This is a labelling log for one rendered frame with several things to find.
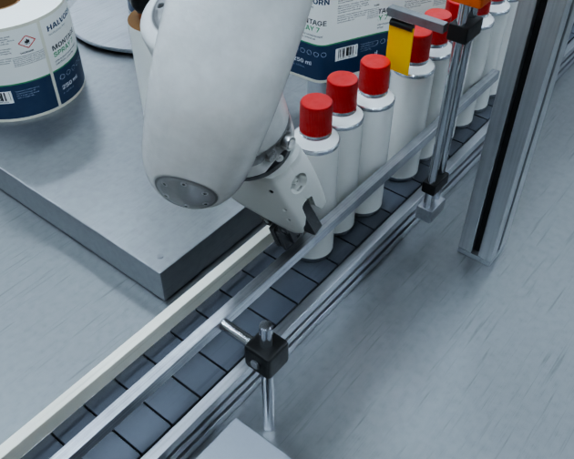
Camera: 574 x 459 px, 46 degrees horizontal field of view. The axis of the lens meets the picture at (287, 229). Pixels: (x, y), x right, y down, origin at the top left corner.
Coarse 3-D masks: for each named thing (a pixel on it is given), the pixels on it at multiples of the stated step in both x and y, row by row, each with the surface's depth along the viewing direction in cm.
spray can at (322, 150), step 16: (304, 96) 68; (320, 96) 68; (304, 112) 67; (320, 112) 66; (304, 128) 68; (320, 128) 68; (304, 144) 69; (320, 144) 68; (336, 144) 69; (320, 160) 69; (336, 160) 71; (320, 176) 71; (336, 176) 73; (304, 256) 79; (320, 256) 79
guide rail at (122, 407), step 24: (408, 144) 83; (384, 168) 79; (360, 192) 76; (336, 216) 73; (312, 240) 70; (288, 264) 68; (264, 288) 67; (216, 312) 63; (240, 312) 65; (192, 336) 61; (168, 360) 59; (144, 384) 57; (120, 408) 56; (96, 432) 54; (72, 456) 53
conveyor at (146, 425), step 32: (384, 192) 89; (224, 288) 76; (288, 288) 76; (192, 320) 73; (256, 320) 73; (160, 352) 70; (224, 352) 70; (128, 384) 67; (192, 384) 67; (96, 416) 65; (128, 416) 64; (160, 416) 65; (32, 448) 62; (96, 448) 62; (128, 448) 62
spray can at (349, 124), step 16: (336, 80) 70; (352, 80) 70; (336, 96) 70; (352, 96) 70; (336, 112) 71; (352, 112) 72; (336, 128) 72; (352, 128) 72; (352, 144) 73; (352, 160) 75; (352, 176) 77; (336, 192) 78; (352, 224) 83
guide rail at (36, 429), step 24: (264, 240) 78; (240, 264) 76; (192, 288) 72; (216, 288) 74; (168, 312) 69; (144, 336) 67; (120, 360) 65; (96, 384) 64; (48, 408) 61; (72, 408) 63; (24, 432) 59; (48, 432) 61; (0, 456) 58
